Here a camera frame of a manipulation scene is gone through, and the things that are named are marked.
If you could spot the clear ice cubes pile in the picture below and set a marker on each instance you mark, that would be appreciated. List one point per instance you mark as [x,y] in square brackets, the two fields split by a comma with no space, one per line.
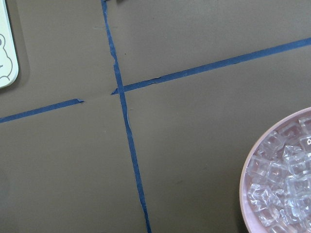
[279,178]

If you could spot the pink bowl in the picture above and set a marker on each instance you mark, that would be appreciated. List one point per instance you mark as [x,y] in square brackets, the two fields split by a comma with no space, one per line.
[253,224]

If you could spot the cream bear serving tray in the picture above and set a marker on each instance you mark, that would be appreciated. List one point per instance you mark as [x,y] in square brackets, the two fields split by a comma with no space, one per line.
[8,57]

